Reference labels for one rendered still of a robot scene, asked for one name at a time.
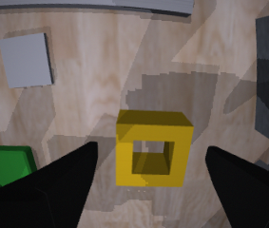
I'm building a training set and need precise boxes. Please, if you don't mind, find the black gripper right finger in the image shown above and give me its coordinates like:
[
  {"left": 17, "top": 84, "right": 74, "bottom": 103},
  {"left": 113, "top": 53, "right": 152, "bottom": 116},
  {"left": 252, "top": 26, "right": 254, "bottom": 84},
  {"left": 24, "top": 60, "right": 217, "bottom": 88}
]
[{"left": 205, "top": 146, "right": 269, "bottom": 228}]

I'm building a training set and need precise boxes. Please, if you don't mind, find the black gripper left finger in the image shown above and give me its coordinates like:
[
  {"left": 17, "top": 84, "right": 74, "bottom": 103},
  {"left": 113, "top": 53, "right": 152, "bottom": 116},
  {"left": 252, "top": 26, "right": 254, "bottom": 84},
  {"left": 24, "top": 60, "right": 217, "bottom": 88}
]
[{"left": 0, "top": 142, "right": 98, "bottom": 228}]

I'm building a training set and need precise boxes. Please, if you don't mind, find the yellow square nut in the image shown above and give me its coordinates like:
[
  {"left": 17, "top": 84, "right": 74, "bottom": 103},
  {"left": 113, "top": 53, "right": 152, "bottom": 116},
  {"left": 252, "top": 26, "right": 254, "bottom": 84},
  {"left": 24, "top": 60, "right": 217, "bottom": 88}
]
[{"left": 116, "top": 109, "right": 194, "bottom": 187}]

